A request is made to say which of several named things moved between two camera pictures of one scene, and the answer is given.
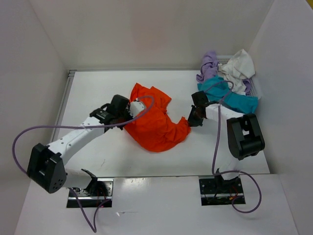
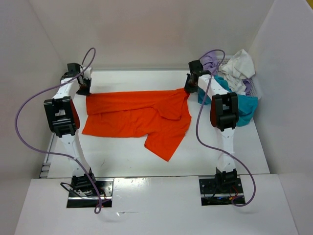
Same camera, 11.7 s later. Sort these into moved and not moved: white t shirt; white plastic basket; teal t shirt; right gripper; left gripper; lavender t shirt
Moved: right gripper; left gripper
Not moved: white plastic basket; lavender t shirt; white t shirt; teal t shirt
